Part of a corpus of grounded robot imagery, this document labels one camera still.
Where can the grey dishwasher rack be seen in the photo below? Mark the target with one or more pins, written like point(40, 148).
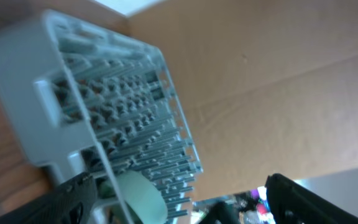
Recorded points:
point(82, 98)

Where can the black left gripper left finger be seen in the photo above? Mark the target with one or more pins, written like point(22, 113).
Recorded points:
point(71, 202)

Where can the mint green cup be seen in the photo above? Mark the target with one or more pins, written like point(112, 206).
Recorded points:
point(143, 201)

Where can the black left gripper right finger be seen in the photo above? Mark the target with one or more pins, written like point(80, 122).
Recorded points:
point(289, 203)

